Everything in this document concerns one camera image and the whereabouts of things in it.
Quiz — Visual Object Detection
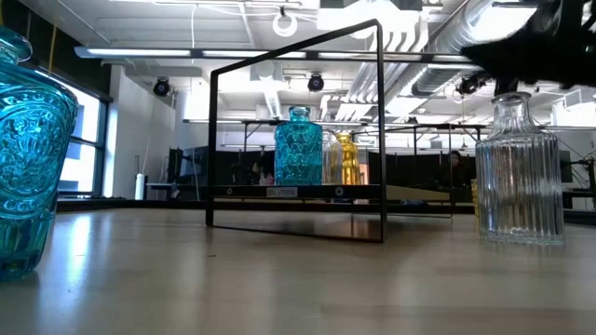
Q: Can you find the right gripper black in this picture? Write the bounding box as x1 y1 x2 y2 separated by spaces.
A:
459 0 596 98

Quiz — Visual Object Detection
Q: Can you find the clear ribbed glass bottle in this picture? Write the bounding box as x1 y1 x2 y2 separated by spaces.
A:
474 90 565 247

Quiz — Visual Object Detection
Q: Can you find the amber textured wide vase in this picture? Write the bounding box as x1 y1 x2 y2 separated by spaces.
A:
469 178 481 219

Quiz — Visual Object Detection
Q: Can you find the amber narrow-neck glass vase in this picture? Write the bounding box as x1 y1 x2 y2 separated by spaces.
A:
335 132 362 186

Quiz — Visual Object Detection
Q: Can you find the clear round-bodied glass vase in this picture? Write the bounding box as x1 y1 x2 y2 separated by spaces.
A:
321 131 345 185

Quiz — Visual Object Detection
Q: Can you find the teal diamond-pattern glass vase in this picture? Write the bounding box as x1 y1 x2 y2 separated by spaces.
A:
273 105 324 186

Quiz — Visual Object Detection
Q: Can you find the teal medallion glass vase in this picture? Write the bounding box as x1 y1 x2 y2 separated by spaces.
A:
0 25 79 284

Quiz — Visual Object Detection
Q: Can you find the white shelf label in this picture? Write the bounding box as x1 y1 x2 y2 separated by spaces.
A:
265 186 299 198

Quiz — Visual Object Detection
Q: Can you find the black ceiling spotlight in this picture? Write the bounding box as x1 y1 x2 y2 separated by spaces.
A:
152 76 171 98
306 73 326 93
454 70 493 98

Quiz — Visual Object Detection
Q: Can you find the person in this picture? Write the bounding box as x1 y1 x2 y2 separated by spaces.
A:
444 149 471 190

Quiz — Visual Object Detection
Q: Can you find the black monitor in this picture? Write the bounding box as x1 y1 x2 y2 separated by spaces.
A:
560 149 575 183
168 146 210 187

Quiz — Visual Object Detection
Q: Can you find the overhead led light bar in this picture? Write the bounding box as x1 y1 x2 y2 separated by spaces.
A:
74 45 471 65

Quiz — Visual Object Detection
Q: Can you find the large window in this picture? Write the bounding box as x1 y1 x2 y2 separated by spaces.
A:
46 69 111 197

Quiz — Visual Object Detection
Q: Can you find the silver ventilation duct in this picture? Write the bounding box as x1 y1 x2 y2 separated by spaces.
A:
409 0 541 99

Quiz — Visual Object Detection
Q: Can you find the white ring lamp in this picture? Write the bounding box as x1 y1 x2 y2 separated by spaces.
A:
272 11 299 38

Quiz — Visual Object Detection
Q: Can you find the wooden shelf black metal frame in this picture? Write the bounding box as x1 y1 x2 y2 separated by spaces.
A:
205 18 454 245

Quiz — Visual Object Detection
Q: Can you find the black aluminium table frame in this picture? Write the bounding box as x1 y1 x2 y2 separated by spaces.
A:
56 198 596 228

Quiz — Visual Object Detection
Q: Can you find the yellow power cable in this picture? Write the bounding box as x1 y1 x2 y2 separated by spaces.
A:
47 22 58 75

